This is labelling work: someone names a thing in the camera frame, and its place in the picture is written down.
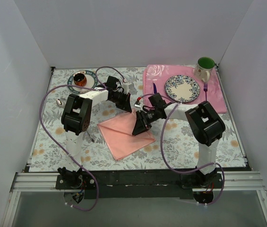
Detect salmon pink cloth napkin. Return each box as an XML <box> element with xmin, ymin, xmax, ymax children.
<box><xmin>97</xmin><ymin>110</ymin><xmax>155</xmax><ymax>161</ymax></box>

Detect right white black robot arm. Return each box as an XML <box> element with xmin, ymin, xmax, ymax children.
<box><xmin>132</xmin><ymin>93</ymin><xmax>225</xmax><ymax>189</ymax></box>

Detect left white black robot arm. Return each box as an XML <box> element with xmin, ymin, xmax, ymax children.
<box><xmin>58</xmin><ymin>76</ymin><xmax>132</xmax><ymax>189</ymax></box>

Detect green inside floral mug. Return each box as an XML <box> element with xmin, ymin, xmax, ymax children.
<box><xmin>193</xmin><ymin>57</ymin><xmax>215</xmax><ymax>83</ymax></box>

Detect floral tablecloth mat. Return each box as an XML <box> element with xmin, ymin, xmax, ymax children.
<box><xmin>29</xmin><ymin>67</ymin><xmax>247</xmax><ymax>173</ymax></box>

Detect purple plastic knife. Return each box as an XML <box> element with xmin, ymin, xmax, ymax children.
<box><xmin>153</xmin><ymin>83</ymin><xmax>157</xmax><ymax>95</ymax></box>

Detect green rimmed white saucer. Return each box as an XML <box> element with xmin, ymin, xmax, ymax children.
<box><xmin>68</xmin><ymin>70</ymin><xmax>98</xmax><ymax>95</ymax></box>

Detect pink rose placemat cloth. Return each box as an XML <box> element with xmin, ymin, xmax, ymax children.
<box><xmin>143</xmin><ymin>64</ymin><xmax>227</xmax><ymax>114</ymax></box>

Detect blue floral patterned plate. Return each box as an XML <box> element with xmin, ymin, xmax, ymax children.
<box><xmin>164</xmin><ymin>75</ymin><xmax>200</xmax><ymax>103</ymax></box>

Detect small brown cup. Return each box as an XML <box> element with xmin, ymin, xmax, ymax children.
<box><xmin>74</xmin><ymin>73</ymin><xmax>87</xmax><ymax>87</ymax></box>

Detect large silver spoon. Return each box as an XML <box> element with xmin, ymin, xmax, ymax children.
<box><xmin>56</xmin><ymin>99</ymin><xmax>65</xmax><ymax>107</ymax></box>

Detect purple plastic fork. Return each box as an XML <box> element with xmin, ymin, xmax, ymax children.
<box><xmin>204</xmin><ymin>83</ymin><xmax>208</xmax><ymax>99</ymax></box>

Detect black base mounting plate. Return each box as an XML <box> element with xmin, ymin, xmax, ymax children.
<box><xmin>55</xmin><ymin>168</ymin><xmax>223</xmax><ymax>200</ymax></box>

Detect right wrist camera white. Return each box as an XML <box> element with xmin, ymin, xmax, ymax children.
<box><xmin>134</xmin><ymin>97</ymin><xmax>143</xmax><ymax>110</ymax></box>

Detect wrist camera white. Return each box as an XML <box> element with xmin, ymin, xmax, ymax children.
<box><xmin>134</xmin><ymin>97</ymin><xmax>143</xmax><ymax>110</ymax></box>
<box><xmin>122</xmin><ymin>83</ymin><xmax>134</xmax><ymax>93</ymax></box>

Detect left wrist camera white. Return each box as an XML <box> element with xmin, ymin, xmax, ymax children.
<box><xmin>122</xmin><ymin>83</ymin><xmax>134</xmax><ymax>93</ymax></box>

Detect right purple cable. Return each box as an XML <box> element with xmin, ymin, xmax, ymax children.
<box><xmin>137</xmin><ymin>94</ymin><xmax>225</xmax><ymax>206</ymax></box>

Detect purple cable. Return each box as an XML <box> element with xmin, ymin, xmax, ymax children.
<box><xmin>137</xmin><ymin>94</ymin><xmax>225</xmax><ymax>206</ymax></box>
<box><xmin>40</xmin><ymin>66</ymin><xmax>126</xmax><ymax>211</ymax></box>

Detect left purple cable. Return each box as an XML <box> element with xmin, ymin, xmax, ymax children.
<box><xmin>40</xmin><ymin>66</ymin><xmax>126</xmax><ymax>211</ymax></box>

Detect aluminium frame rail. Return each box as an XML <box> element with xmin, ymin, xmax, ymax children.
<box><xmin>10</xmin><ymin>171</ymin><xmax>266</xmax><ymax>192</ymax></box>

